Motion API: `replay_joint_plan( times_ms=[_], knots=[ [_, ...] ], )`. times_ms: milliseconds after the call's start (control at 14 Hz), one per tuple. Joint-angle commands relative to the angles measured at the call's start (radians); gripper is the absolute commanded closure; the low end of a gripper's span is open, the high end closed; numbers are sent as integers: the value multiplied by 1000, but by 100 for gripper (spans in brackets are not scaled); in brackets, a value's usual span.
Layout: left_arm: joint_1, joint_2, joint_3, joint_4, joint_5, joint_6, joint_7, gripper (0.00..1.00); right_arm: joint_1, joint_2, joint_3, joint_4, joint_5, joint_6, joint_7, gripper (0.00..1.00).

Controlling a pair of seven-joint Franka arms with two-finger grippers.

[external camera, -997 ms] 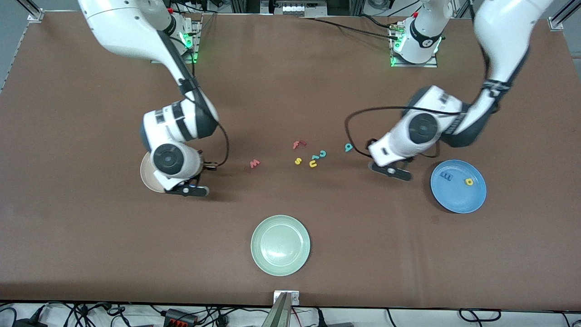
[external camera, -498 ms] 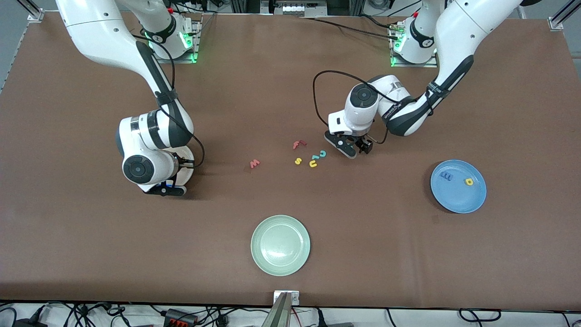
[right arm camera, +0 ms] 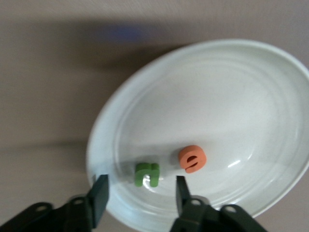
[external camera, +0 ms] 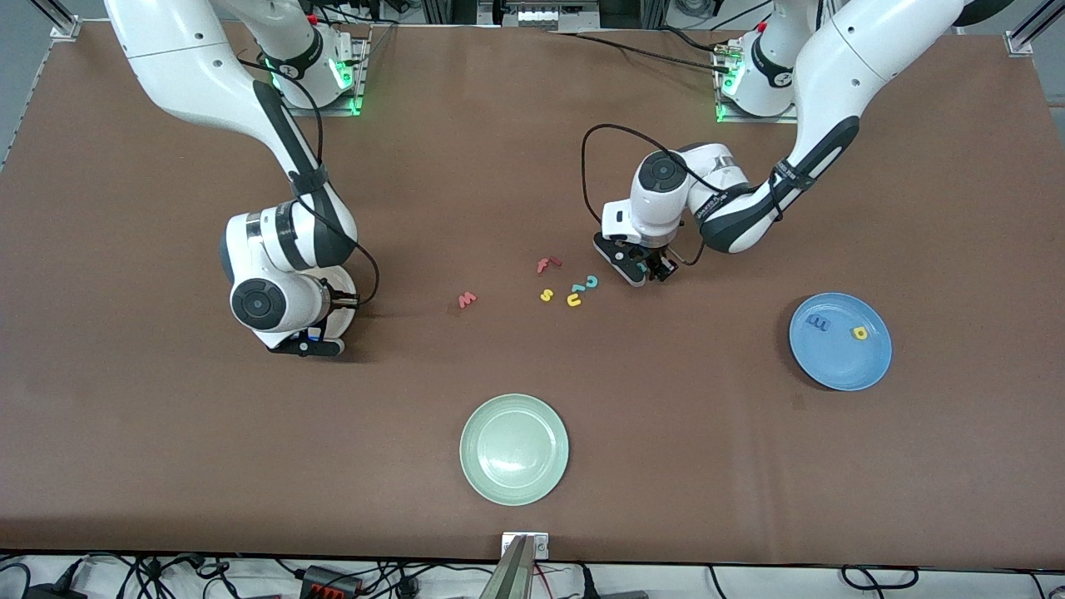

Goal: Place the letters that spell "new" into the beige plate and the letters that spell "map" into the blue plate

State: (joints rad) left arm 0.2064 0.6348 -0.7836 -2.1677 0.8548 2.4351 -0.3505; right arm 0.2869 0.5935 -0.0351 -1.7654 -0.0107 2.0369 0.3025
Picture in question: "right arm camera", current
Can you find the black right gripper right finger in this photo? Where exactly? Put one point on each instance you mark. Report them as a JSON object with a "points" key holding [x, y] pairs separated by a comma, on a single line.
{"points": [[183, 207]]}

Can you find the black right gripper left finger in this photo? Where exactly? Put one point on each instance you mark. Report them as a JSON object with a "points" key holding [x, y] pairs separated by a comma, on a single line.
{"points": [[99, 200]]}

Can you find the green foam letter U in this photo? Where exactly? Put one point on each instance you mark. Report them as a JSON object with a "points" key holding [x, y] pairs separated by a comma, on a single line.
{"points": [[139, 174]]}

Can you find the orange foam letter G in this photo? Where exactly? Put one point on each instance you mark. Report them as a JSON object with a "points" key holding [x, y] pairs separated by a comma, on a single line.
{"points": [[184, 154]]}

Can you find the brown table cover sheet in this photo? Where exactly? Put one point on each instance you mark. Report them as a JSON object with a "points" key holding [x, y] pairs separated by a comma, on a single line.
{"points": [[48, 108]]}

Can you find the beige brown round plate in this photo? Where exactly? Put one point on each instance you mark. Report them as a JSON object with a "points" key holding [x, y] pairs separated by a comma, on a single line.
{"points": [[217, 96]]}

